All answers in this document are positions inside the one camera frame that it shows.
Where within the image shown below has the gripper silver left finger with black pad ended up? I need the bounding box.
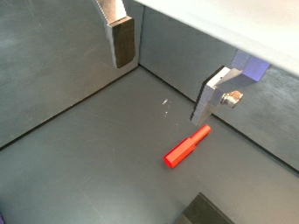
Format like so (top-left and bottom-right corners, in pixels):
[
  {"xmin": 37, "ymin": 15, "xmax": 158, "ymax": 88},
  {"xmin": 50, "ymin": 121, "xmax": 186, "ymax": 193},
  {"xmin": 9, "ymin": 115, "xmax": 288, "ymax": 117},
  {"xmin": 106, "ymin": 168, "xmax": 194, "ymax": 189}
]
[{"xmin": 94, "ymin": 0, "xmax": 137, "ymax": 68}]

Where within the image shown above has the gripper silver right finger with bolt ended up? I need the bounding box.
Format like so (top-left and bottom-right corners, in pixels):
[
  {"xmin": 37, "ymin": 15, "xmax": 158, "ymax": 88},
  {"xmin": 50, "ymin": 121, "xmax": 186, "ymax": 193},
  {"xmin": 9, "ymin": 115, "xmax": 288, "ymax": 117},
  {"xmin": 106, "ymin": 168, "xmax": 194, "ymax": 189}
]
[{"xmin": 191, "ymin": 50, "xmax": 272, "ymax": 125}]

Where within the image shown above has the red peg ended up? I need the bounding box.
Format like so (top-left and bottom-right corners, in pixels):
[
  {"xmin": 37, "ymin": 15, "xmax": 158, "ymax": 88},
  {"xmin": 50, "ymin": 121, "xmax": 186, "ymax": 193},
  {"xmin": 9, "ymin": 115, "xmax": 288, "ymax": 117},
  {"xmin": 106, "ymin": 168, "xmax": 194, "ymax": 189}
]
[{"xmin": 163, "ymin": 124, "xmax": 212, "ymax": 168}]

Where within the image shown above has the black angled holder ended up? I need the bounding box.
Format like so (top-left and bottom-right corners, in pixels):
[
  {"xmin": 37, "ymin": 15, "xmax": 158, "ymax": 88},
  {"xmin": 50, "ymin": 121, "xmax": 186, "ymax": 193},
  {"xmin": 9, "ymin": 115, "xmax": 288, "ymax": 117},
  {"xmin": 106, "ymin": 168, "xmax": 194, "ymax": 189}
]
[{"xmin": 174, "ymin": 192, "xmax": 236, "ymax": 224}]

